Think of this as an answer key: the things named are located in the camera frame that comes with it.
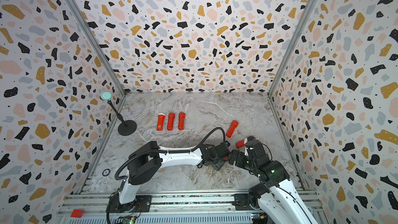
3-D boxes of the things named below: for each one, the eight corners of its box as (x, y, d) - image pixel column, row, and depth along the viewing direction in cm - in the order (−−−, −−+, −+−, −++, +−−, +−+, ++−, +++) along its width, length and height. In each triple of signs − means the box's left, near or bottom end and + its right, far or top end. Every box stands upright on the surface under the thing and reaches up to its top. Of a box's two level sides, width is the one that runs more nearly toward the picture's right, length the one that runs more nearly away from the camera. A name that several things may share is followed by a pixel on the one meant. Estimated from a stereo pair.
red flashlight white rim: (155, 130, 102) (154, 128, 99) (159, 116, 110) (158, 113, 107) (161, 130, 102) (160, 128, 99) (165, 116, 110) (164, 113, 107)
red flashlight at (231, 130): (224, 135, 101) (225, 133, 98) (232, 122, 108) (233, 119, 106) (230, 138, 100) (231, 136, 97) (238, 124, 107) (238, 121, 104)
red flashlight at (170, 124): (166, 130, 102) (165, 128, 100) (169, 114, 110) (168, 112, 108) (172, 130, 102) (171, 128, 100) (175, 115, 110) (174, 112, 108)
